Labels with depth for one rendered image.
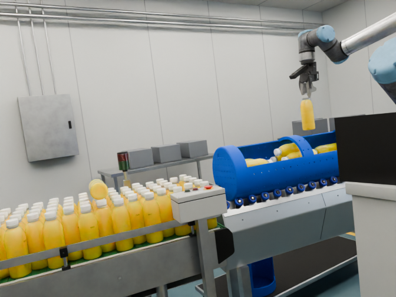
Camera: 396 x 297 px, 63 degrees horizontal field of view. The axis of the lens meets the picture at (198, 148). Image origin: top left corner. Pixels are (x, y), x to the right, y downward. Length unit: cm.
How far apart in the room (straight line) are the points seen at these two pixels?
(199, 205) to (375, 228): 60
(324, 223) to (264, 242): 39
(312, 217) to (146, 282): 93
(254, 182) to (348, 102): 593
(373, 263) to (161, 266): 78
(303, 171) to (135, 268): 96
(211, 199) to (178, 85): 413
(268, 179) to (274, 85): 495
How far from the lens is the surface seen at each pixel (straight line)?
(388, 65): 119
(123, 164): 183
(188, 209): 124
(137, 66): 507
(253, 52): 629
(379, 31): 188
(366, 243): 127
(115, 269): 135
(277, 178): 166
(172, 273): 142
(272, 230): 171
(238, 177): 154
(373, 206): 121
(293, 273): 271
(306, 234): 189
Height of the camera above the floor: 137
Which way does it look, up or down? 4 degrees down
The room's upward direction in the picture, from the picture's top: 7 degrees counter-clockwise
